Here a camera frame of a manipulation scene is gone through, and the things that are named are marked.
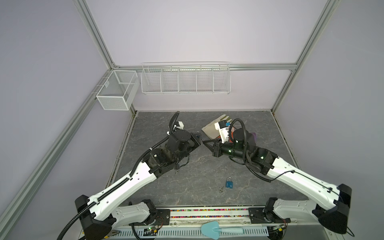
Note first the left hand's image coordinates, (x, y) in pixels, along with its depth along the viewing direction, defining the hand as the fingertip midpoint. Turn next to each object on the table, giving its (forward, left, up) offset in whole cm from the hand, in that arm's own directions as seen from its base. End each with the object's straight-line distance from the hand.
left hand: (202, 138), depth 67 cm
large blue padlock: (-11, -15, -31) cm, 36 cm away
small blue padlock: (+1, +2, 0) cm, 2 cm away
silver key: (-14, -10, -31) cm, 35 cm away
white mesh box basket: (+46, +53, -6) cm, 70 cm away
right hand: (-3, 0, -1) cm, 3 cm away
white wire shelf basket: (+51, +10, -2) cm, 52 cm away
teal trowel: (-32, -2, -30) cm, 44 cm away
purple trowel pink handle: (+19, -40, -31) cm, 54 cm away
